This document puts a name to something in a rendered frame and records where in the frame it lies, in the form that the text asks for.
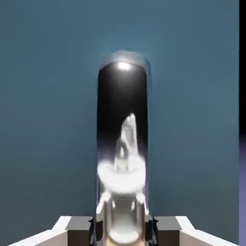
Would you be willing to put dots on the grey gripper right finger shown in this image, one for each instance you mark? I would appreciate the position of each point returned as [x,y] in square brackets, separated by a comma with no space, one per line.
[169,230]

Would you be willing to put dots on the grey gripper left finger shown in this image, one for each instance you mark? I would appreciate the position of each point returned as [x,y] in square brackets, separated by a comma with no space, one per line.
[76,230]

